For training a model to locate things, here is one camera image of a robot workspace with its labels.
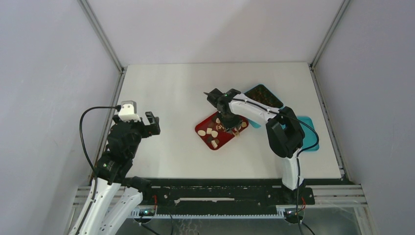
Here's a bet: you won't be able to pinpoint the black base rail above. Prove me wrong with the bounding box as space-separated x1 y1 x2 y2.
140 178 315 216

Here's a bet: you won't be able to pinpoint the teal chocolate box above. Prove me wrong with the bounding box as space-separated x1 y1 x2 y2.
244 84 284 129

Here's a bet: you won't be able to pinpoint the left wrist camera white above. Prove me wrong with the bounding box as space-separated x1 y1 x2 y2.
117 100 141 122

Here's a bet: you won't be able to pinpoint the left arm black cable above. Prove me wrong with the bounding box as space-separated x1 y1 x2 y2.
79 105 122 235

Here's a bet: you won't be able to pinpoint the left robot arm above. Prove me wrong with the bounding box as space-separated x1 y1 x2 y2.
69 112 161 235

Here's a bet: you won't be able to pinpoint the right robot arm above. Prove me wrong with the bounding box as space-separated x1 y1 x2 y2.
206 89 305 204

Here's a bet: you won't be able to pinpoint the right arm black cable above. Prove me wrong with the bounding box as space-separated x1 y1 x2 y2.
240 97 320 235

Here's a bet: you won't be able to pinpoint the red chocolate tray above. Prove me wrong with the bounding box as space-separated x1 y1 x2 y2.
194 112 250 150

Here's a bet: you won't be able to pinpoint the teal box lid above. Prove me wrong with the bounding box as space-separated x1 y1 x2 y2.
298 116 320 152

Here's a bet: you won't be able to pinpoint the wooden tongs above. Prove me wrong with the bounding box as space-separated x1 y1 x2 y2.
232 127 242 136

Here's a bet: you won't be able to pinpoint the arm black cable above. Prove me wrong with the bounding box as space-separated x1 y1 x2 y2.
79 105 122 235
240 97 320 235

